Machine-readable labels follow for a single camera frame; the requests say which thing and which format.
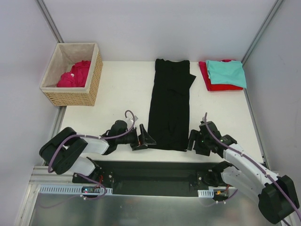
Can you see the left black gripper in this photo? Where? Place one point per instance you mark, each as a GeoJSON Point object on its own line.
{"type": "Point", "coordinates": [139, 139]}

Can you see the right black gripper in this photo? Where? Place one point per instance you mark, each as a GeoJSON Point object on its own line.
{"type": "Point", "coordinates": [196, 143]}

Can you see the black daisy print t-shirt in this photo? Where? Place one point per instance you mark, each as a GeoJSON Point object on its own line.
{"type": "Point", "coordinates": [169, 115]}

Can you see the teal t-shirt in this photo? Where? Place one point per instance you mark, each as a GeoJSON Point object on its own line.
{"type": "Point", "coordinates": [226, 73]}

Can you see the wicker basket with liner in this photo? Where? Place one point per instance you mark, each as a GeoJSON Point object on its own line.
{"type": "Point", "coordinates": [64, 57]}

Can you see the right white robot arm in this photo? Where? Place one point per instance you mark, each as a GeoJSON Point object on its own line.
{"type": "Point", "coordinates": [275, 195]}

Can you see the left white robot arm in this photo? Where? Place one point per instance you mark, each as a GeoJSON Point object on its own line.
{"type": "Point", "coordinates": [65, 151]}

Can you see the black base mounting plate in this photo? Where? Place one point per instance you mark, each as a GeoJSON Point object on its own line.
{"type": "Point", "coordinates": [175, 179]}

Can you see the pink t-shirt in basket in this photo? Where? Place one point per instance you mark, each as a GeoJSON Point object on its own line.
{"type": "Point", "coordinates": [76, 77]}

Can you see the right white cable duct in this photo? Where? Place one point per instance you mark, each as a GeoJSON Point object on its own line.
{"type": "Point", "coordinates": [209, 193]}

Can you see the white cable duct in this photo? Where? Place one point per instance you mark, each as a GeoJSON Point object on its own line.
{"type": "Point", "coordinates": [75, 190]}
{"type": "Point", "coordinates": [209, 193]}

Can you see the left white cable duct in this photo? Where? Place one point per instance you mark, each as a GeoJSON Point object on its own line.
{"type": "Point", "coordinates": [75, 190]}

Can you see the right aluminium frame post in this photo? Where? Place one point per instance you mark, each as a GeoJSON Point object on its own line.
{"type": "Point", "coordinates": [264, 26]}

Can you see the aluminium frame post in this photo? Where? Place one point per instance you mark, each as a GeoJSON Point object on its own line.
{"type": "Point", "coordinates": [49, 20]}
{"type": "Point", "coordinates": [264, 26]}

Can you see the left aluminium frame post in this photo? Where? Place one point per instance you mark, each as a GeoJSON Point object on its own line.
{"type": "Point", "coordinates": [49, 20]}

